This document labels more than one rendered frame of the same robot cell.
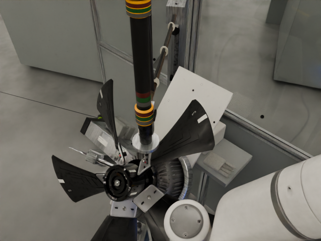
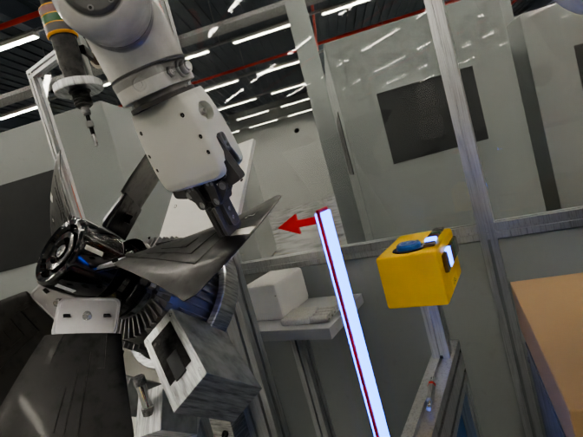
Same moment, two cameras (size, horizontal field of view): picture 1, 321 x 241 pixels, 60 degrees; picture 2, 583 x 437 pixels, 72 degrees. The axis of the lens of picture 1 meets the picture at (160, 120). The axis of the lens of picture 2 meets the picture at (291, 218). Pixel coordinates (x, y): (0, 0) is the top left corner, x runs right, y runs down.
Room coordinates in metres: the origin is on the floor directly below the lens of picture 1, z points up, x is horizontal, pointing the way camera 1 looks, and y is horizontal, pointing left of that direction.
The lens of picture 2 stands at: (-0.20, -0.08, 1.23)
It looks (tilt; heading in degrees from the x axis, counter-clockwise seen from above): 5 degrees down; 347
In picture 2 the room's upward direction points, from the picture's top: 15 degrees counter-clockwise
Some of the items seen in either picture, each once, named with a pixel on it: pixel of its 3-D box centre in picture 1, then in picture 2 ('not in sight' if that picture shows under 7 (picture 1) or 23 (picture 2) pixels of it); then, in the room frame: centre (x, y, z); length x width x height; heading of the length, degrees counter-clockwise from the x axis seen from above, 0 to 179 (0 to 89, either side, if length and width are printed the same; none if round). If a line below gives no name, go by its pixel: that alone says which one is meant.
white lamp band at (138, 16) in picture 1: (138, 10); not in sight; (0.48, 0.04, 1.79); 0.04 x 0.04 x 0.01
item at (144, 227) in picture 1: (145, 228); (167, 414); (0.50, 0.06, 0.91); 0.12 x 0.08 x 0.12; 136
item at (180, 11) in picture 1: (176, 10); not in sight; (1.09, -0.06, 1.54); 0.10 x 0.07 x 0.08; 171
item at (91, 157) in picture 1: (93, 157); not in sight; (0.72, 0.28, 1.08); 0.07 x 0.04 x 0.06; 56
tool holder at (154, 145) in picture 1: (145, 127); (73, 61); (0.49, 0.04, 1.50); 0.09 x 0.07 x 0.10; 171
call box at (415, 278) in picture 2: not in sight; (422, 269); (0.44, -0.43, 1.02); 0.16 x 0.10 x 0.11; 136
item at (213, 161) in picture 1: (219, 164); (310, 315); (0.85, -0.29, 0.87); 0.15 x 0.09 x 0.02; 50
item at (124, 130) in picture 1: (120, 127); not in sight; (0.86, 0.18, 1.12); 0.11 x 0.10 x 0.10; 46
